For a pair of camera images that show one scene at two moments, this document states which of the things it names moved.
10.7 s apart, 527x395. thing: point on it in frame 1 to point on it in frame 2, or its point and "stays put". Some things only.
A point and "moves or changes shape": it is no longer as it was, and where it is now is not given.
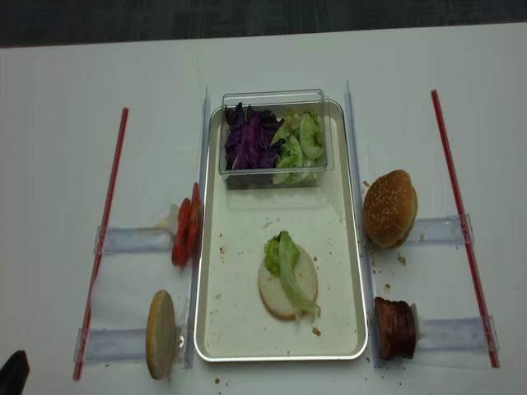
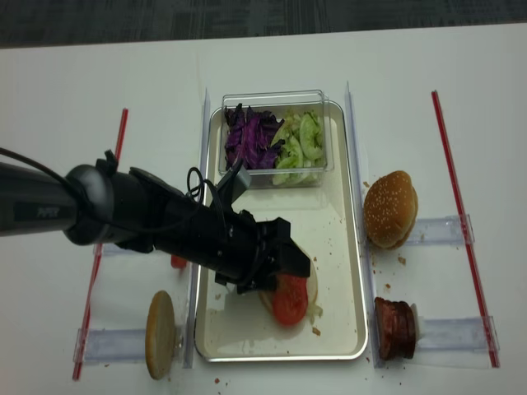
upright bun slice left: [160, 334] stays put
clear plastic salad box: [275, 137] stays put
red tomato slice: [195, 212] moves or changes shape
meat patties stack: [396, 328] stays put
